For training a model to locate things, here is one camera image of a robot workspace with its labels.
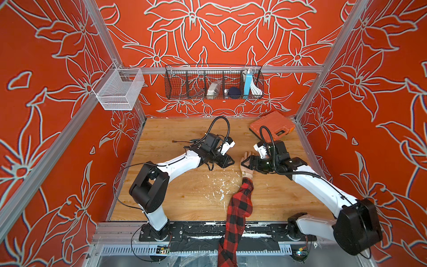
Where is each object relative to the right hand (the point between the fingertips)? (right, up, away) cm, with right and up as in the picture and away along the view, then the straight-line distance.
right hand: (243, 165), depth 79 cm
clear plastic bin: (-69, +41, +14) cm, 82 cm away
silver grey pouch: (-15, +41, +13) cm, 45 cm away
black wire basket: (-28, +47, +21) cm, 59 cm away
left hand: (-5, +2, +5) cm, 7 cm away
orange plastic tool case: (+30, +21, +32) cm, 48 cm away
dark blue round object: (-2, +39, +16) cm, 43 cm away
